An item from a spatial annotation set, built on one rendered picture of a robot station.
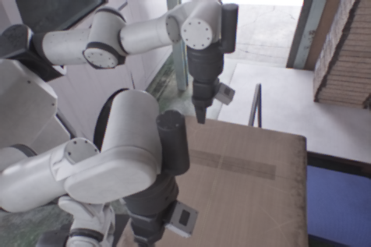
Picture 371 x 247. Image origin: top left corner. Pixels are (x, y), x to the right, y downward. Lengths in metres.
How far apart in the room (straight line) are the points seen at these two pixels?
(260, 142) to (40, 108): 0.61
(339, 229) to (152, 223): 1.46
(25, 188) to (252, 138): 0.60
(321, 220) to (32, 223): 1.92
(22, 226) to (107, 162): 1.98
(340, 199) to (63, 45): 1.69
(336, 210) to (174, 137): 1.59
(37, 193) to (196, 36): 0.38
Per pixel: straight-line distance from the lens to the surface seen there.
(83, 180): 0.29
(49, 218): 2.15
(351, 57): 2.31
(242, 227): 0.64
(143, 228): 0.45
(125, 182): 0.29
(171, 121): 0.28
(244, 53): 3.31
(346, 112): 2.55
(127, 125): 0.29
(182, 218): 0.44
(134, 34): 0.62
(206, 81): 0.61
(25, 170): 0.40
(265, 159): 0.74
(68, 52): 0.73
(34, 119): 0.72
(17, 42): 0.82
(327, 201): 1.82
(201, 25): 0.50
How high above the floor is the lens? 1.69
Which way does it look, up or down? 46 degrees down
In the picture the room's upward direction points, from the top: 6 degrees counter-clockwise
